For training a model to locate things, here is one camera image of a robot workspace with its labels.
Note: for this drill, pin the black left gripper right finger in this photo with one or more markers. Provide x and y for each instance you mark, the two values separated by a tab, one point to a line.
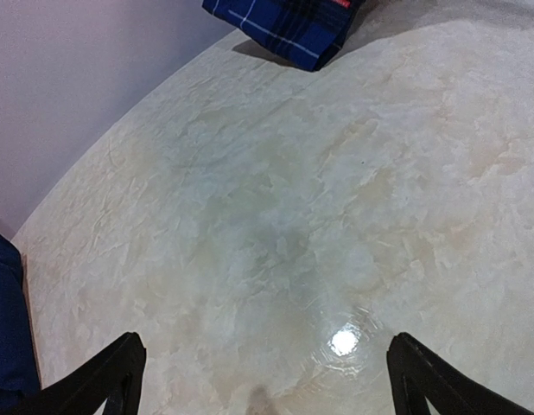
420	378

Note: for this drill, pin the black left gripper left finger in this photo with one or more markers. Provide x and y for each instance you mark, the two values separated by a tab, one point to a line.
112	380

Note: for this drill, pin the solid navy blue garment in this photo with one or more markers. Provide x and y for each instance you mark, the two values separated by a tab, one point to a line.
19	377

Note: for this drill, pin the blue plaid garment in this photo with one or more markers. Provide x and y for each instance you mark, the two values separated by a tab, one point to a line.
307	33

